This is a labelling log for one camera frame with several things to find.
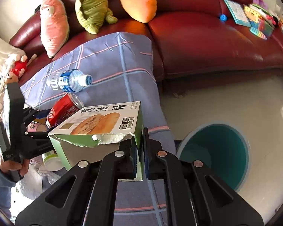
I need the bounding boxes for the white bottle green label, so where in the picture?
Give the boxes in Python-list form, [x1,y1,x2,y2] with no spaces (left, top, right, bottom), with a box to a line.
[42,150,64,172]

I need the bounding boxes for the person's left hand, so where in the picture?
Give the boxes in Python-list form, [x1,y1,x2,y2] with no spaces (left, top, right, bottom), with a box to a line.
[0,154,29,176]

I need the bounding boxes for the green food carton box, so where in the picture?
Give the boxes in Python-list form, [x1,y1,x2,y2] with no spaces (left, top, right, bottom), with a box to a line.
[48,101,144,170]

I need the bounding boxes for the clear water bottle blue label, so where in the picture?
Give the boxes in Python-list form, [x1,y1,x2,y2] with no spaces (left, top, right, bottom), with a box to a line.
[46,69,92,93]

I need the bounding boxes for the red white plush doll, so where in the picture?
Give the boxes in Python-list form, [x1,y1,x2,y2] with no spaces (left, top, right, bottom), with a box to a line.
[5,54,37,84]

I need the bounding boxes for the purple plaid tablecloth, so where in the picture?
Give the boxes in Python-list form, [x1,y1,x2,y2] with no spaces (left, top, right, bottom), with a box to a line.
[21,32,175,225]

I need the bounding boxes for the green dinosaur plush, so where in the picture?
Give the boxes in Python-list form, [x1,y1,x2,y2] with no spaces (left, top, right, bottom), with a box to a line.
[75,0,118,35]

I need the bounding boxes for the red leather sofa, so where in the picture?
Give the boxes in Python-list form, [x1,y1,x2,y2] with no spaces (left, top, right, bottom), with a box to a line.
[8,0,283,83]

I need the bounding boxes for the teal round trash bin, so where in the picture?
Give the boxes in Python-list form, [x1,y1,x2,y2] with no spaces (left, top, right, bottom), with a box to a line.
[176,123,250,191]

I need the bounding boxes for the clear plastic bag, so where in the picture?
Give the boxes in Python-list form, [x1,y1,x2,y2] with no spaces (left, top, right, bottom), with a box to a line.
[30,156,61,185]

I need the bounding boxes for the orange carrot plush pillow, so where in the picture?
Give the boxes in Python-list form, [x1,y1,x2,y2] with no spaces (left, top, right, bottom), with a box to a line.
[120,0,157,24]

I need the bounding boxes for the red soda can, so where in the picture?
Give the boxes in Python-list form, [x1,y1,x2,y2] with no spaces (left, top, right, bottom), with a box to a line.
[45,93,84,128]

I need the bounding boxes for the colourful toy book stack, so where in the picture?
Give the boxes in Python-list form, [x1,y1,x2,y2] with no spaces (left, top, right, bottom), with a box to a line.
[244,0,279,39]

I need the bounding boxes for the teal children's book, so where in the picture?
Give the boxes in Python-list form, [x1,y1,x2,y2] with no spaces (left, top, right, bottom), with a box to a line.
[224,0,251,27]

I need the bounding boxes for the pink carrot plush pillow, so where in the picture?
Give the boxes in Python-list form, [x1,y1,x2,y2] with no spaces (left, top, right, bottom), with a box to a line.
[40,0,69,58]

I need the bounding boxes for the blue bottle cap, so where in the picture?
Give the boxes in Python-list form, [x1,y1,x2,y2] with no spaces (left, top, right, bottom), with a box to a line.
[219,14,228,22]

